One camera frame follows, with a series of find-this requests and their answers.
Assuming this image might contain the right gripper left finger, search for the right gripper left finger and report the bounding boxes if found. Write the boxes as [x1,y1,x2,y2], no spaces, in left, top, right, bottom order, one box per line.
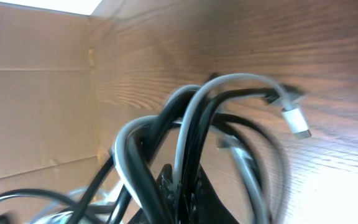
[127,163,180,224]

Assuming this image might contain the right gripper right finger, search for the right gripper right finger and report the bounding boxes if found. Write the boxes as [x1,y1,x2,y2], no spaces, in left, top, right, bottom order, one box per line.
[188,166,239,224]

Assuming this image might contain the black usb cable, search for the black usb cable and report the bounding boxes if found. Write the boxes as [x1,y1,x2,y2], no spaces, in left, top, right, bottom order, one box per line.
[0,72,306,224]

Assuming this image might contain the white usb cable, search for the white usb cable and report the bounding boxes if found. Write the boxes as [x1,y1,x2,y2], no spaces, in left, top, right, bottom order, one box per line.
[0,73,313,224]

